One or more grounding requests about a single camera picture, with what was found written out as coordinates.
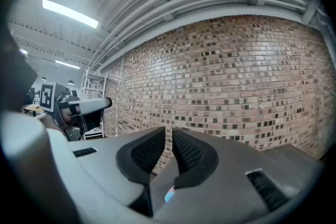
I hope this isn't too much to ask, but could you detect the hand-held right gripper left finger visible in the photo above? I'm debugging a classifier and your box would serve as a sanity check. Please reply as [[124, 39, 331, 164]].
[[67, 126, 166, 219]]

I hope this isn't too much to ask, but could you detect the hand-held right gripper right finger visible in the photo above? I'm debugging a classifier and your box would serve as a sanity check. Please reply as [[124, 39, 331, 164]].
[[150, 127, 326, 224]]

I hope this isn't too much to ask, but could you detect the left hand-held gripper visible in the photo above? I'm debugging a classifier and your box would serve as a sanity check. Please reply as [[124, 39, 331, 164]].
[[38, 82, 113, 142]]

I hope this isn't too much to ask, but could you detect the white metal shelving rack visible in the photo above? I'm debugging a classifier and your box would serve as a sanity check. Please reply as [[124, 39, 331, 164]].
[[80, 67, 109, 140]]

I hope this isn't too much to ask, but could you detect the long fluorescent ceiling light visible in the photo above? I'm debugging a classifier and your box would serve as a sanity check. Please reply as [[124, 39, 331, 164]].
[[41, 0, 100, 29], [55, 59, 80, 70]]

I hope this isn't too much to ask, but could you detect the wooden table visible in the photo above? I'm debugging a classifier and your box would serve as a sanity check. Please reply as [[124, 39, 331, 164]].
[[22, 103, 45, 114]]

